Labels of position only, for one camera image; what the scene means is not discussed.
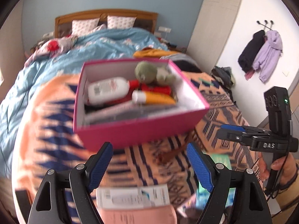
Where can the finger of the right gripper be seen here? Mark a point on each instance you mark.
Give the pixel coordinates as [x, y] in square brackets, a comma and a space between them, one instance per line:
[241, 134]

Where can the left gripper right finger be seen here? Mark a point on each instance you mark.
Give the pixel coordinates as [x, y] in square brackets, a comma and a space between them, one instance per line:
[201, 164]

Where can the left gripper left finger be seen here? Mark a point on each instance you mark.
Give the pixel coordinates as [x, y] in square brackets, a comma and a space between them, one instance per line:
[98, 165]

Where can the green box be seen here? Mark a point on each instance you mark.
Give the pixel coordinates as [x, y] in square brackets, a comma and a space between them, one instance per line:
[202, 194]

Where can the white product carton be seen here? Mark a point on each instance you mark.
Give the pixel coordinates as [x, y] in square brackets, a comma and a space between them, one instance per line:
[132, 197]

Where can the pink tube white cap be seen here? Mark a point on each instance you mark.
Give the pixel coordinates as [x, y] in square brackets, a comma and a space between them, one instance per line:
[163, 215]

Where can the person's right hand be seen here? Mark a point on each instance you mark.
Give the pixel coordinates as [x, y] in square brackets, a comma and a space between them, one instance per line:
[287, 164]

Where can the orange navy patterned blanket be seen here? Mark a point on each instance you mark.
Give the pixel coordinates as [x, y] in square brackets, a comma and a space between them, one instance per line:
[46, 140]

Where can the pink storage box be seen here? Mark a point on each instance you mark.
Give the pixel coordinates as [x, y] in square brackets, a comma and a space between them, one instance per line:
[136, 131]

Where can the black hanging jacket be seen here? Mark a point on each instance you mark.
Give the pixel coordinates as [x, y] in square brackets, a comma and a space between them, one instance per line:
[248, 55]

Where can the white lotion bottle red cap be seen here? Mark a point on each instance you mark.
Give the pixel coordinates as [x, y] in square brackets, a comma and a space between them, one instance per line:
[111, 89]

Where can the lilac hanging jacket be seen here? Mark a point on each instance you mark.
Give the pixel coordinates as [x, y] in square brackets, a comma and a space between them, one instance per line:
[268, 56]

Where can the orange sunscreen tube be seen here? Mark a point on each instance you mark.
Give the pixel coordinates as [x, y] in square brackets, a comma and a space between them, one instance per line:
[147, 97]

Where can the red plastic toy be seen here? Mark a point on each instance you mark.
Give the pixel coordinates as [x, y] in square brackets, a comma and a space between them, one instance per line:
[156, 89]

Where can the green plush turtle toy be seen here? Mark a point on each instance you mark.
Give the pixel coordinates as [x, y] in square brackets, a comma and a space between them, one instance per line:
[148, 73]

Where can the yellow garment on bed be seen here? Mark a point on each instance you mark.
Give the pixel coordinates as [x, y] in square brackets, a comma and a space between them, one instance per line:
[152, 53]

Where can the light blue duvet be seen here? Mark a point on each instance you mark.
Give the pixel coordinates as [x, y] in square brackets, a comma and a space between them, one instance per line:
[99, 45]

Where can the floral white red blanket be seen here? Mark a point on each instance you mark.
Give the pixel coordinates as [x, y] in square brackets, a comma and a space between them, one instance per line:
[53, 48]

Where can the left patterned pillow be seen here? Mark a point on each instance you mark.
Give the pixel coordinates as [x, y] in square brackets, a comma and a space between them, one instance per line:
[83, 27]

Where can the patterned pillow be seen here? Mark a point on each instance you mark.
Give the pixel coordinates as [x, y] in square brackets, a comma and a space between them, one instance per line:
[83, 27]
[118, 22]

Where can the right patterned pillow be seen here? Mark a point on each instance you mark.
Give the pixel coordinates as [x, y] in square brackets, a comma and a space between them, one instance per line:
[118, 22]

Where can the wooden headboard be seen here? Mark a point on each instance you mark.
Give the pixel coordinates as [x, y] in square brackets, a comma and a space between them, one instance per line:
[144, 19]

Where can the dark clothes pile by wall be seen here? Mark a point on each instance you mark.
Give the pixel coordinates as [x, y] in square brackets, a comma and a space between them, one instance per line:
[224, 76]

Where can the wall coat hook rack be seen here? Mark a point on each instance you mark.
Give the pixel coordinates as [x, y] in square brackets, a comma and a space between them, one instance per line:
[266, 24]

